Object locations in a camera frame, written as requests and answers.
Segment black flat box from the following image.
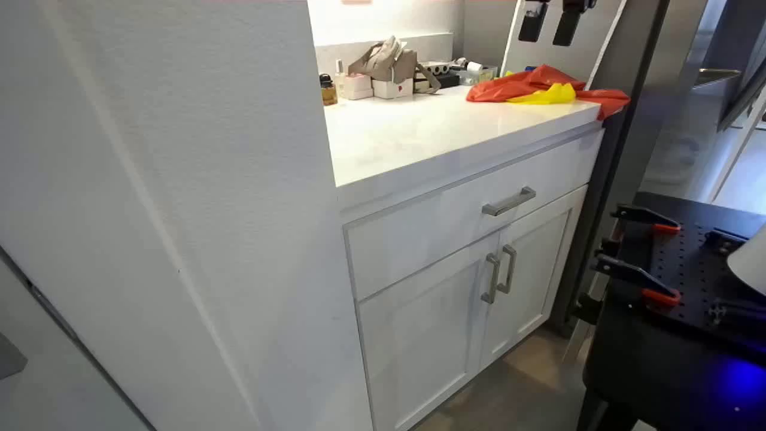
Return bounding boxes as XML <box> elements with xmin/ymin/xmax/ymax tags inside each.
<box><xmin>429</xmin><ymin>69</ymin><xmax>465</xmax><ymax>91</ymax></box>

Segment black clamp with orange tips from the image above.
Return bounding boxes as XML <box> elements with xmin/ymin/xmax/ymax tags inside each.
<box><xmin>593</xmin><ymin>251</ymin><xmax>685</xmax><ymax>310</ymax></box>
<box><xmin>607</xmin><ymin>203</ymin><xmax>685</xmax><ymax>240</ymax></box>

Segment silver drawer handle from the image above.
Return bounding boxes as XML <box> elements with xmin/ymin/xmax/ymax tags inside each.
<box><xmin>480</xmin><ymin>184</ymin><xmax>538</xmax><ymax>218</ymax></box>

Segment small white box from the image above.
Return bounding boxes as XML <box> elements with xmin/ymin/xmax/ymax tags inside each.
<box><xmin>370</xmin><ymin>76</ymin><xmax>417</xmax><ymax>104</ymax></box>

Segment white base cabinet door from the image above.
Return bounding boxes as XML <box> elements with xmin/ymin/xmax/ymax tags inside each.
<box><xmin>353</xmin><ymin>237</ymin><xmax>499</xmax><ymax>431</ymax></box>
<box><xmin>475</xmin><ymin>188</ymin><xmax>588</xmax><ymax>367</ymax></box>

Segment tall white cabinet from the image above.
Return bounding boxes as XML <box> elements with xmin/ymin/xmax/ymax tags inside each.
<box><xmin>0</xmin><ymin>0</ymin><xmax>376</xmax><ymax>431</ymax></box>

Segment red cloth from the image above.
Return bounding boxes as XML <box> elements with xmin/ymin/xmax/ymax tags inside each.
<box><xmin>465</xmin><ymin>64</ymin><xmax>593</xmax><ymax>106</ymax></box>
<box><xmin>575</xmin><ymin>83</ymin><xmax>632</xmax><ymax>124</ymax></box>

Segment white cabinet drawers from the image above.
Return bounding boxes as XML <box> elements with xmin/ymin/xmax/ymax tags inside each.
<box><xmin>343</xmin><ymin>130</ymin><xmax>606</xmax><ymax>305</ymax></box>

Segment yellow cloth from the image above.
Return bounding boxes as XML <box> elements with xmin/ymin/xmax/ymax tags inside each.
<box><xmin>510</xmin><ymin>81</ymin><xmax>578</xmax><ymax>107</ymax></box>

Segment silver door handle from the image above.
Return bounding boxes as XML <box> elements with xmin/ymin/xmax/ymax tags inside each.
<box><xmin>479</xmin><ymin>251</ymin><xmax>503</xmax><ymax>307</ymax></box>
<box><xmin>498</xmin><ymin>245</ymin><xmax>520</xmax><ymax>294</ymax></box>

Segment black perforated robot table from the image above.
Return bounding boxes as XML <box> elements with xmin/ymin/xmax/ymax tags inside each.
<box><xmin>577</xmin><ymin>190</ymin><xmax>766</xmax><ymax>431</ymax></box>

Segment small amber bottle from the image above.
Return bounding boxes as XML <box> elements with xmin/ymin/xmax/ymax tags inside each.
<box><xmin>317</xmin><ymin>71</ymin><xmax>339</xmax><ymax>107</ymax></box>

